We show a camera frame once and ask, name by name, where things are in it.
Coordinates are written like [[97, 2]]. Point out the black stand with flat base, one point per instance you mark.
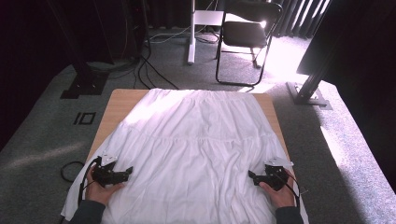
[[85, 81]]

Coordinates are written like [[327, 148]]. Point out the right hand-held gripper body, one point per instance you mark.
[[275, 174]]

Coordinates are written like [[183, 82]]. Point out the black folding chair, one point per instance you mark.
[[246, 34]]

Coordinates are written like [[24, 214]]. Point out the white skirt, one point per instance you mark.
[[193, 146]]

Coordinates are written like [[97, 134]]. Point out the grey tape piece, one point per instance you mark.
[[304, 192]]

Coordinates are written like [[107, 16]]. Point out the metal stand with base plate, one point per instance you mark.
[[309, 90]]

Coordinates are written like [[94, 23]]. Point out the white desk leg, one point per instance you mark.
[[192, 37]]

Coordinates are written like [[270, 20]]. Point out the striped dark curtain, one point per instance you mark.
[[299, 17]]

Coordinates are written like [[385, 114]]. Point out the person's right hand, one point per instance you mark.
[[281, 196]]

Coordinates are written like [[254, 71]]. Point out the person's left hand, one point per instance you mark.
[[98, 191]]

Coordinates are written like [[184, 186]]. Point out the black curtain panel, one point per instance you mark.
[[358, 40]]

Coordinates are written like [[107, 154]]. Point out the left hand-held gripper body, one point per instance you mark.
[[104, 172]]

